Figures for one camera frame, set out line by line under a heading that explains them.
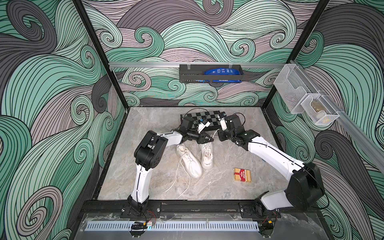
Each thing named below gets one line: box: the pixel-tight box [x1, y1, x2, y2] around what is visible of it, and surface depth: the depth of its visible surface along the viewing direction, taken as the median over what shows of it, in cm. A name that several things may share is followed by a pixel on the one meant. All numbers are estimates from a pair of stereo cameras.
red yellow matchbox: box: [233, 167, 252, 183], surface depth 85 cm
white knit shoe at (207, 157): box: [201, 141, 214, 170], surface depth 87 cm
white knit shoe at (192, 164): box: [176, 143, 203, 179], surface depth 88 cm
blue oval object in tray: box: [204, 67, 241, 75], surface depth 94 cm
